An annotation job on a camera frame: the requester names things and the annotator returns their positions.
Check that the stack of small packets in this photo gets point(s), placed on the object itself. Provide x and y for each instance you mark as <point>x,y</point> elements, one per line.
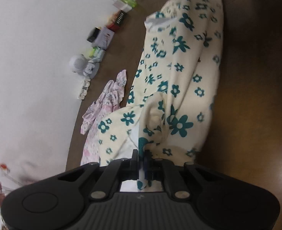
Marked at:
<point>96,54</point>

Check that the white letter blocks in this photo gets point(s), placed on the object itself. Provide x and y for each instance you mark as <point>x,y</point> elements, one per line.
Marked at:
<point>85,84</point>

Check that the black charger block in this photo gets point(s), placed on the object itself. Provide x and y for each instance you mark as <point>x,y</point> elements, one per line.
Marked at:
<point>93,34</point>

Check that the white floral tin box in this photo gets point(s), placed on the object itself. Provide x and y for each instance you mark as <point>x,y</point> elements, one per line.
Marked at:
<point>104,38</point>

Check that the green spray bottle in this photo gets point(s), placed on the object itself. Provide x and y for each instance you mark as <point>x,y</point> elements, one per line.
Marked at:
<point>131,3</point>

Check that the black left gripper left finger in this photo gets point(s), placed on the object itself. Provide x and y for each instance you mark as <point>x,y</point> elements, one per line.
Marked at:
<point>110,177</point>

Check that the white robot speaker figure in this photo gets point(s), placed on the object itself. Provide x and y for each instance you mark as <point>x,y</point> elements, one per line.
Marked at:
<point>82,66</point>

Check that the red black box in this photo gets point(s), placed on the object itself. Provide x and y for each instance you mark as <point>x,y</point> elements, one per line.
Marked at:
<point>116,20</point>

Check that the pink floral garment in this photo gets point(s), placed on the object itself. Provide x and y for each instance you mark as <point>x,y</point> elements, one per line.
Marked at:
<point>108,101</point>

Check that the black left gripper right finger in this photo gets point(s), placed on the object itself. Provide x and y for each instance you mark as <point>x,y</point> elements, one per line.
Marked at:
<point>167,173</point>

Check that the cream teal flower garment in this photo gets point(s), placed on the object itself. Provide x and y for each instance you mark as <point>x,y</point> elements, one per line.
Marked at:
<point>169,107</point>

